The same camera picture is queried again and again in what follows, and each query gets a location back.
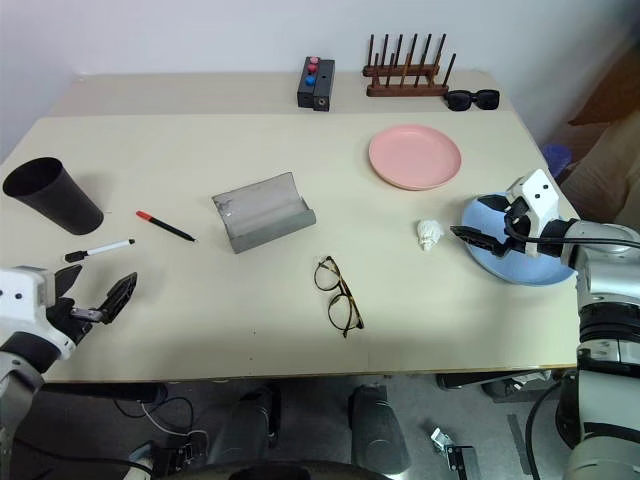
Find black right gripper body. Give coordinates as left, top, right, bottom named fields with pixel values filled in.
left=502, top=196, right=534, bottom=256

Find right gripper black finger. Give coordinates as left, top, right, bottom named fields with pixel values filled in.
left=477, top=193, right=516, bottom=215
left=449, top=224, right=512, bottom=259

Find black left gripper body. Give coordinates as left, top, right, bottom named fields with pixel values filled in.
left=45, top=297, right=106, bottom=347

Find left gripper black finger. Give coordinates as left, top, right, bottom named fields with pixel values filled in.
left=54, top=264, right=84, bottom=301
left=96, top=271, right=139, bottom=326

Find white marker with black cap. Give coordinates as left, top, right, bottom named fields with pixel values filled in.
left=64, top=237, right=137, bottom=264

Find crumpled white tissue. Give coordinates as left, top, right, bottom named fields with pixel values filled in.
left=415, top=217, right=446, bottom=253

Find blue plate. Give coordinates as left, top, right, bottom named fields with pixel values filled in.
left=460, top=192, right=580, bottom=288

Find blue plastic stool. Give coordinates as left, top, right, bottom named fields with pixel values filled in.
left=542, top=143, right=574, bottom=185

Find black bar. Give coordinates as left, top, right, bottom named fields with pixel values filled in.
left=40, top=381, right=169, bottom=405

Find black pen with red cap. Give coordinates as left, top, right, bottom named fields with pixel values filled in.
left=135, top=210, right=198, bottom=245

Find black plastic cup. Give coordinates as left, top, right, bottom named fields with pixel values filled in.
left=2, top=157, right=105, bottom=236

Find pink plate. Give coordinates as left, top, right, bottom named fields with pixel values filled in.
left=368, top=124, right=463, bottom=192

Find beige cushion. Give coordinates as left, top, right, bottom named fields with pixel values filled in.
left=559, top=118, right=640, bottom=225

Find black sunglasses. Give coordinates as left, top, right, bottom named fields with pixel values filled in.
left=445, top=88, right=502, bottom=113

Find brown wooden peg rack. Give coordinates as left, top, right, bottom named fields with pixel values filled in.
left=361, top=33, right=458, bottom=99

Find tortoiseshell eyeglasses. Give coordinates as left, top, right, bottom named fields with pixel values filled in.
left=313, top=255, right=366, bottom=339

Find grey open glasses case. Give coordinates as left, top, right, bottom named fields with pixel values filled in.
left=210, top=172, right=318, bottom=255

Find dark rounded robot foot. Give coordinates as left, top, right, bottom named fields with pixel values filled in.
left=205, top=384, right=281, bottom=466
left=348, top=384, right=412, bottom=475

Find crumpled silver wrapper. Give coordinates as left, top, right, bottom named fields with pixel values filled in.
left=430, top=426, right=454, bottom=452

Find black box with coloured buttons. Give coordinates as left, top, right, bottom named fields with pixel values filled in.
left=297, top=56, right=322, bottom=108

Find dark rounded robot body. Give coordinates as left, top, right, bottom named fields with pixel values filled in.
left=167, top=460, right=384, bottom=480

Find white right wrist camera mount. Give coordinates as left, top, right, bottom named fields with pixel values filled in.
left=505, top=168, right=560, bottom=259

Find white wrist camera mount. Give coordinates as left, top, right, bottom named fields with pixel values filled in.
left=505, top=168, right=560, bottom=259
left=0, top=266, right=77, bottom=362

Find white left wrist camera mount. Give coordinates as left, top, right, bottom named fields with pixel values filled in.
left=0, top=266, right=77, bottom=362

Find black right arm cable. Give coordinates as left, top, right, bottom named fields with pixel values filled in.
left=504, top=212, right=640, bottom=252

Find white floor cable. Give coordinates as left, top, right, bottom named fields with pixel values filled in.
left=140, top=401, right=195, bottom=437

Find black metal bracket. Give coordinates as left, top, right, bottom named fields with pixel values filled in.
left=445, top=444, right=482, bottom=480

